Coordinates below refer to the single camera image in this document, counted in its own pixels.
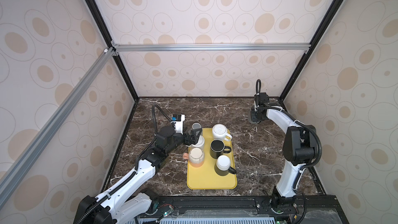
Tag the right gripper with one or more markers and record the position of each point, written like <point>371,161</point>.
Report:
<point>254,117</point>

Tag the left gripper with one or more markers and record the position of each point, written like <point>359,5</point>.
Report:
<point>188,141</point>

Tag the black mug white base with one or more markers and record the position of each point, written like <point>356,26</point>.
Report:
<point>223,166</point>

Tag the large grey mug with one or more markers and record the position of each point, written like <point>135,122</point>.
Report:
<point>251,119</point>

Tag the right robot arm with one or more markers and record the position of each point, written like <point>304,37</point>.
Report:
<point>302,148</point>

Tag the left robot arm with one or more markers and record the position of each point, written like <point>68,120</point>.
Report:
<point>113,206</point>

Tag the white mug upside down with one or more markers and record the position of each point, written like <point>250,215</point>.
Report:
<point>200,144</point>

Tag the small grey mug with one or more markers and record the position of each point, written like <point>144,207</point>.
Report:
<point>196,127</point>

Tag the peach and cream mug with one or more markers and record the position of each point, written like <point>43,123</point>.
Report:
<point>195,157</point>

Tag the white ribbed mug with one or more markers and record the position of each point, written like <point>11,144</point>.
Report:
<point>220,132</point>

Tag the black mug white rim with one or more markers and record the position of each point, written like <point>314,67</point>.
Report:
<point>218,148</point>

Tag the yellow plastic tray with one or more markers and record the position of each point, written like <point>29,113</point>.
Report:
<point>205,176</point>

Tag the green lit circuit board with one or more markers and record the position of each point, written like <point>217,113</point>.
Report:
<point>165,210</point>

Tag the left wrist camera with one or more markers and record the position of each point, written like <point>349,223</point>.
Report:
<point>177,122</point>

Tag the back aluminium rail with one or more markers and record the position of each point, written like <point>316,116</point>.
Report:
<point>117,48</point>

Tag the aluminium rail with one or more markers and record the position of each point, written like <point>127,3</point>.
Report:
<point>30,155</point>
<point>117,48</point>

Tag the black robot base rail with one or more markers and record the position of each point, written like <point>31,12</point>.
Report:
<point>324,209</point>

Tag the left aluminium rail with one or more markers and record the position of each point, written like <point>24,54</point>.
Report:
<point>30,155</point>

